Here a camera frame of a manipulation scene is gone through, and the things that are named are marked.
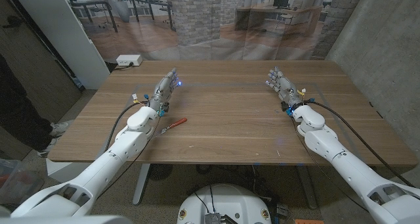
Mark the black round floor fan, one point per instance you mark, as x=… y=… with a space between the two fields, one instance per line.
x=160 y=171

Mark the white table leg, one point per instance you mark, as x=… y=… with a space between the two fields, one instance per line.
x=141 y=184

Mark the white leaning board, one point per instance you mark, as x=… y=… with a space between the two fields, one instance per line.
x=65 y=30

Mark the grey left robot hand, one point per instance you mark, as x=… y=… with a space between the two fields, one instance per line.
x=163 y=92

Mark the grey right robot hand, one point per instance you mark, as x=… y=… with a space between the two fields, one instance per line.
x=286 y=87

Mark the orange flat object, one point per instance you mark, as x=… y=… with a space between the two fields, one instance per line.
x=308 y=221

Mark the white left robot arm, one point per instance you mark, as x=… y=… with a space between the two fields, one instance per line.
x=108 y=161

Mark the clear plastic bin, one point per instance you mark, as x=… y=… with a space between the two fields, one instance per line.
x=16 y=184

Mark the person in dark trousers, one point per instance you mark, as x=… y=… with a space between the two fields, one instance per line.
x=16 y=119

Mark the white power strip box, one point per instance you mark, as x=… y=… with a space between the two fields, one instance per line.
x=128 y=59

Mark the printed office backdrop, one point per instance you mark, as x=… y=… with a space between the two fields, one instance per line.
x=197 y=20

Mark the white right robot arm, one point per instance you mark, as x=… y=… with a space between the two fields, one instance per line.
x=344 y=165

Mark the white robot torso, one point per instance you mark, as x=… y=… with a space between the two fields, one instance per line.
x=226 y=201

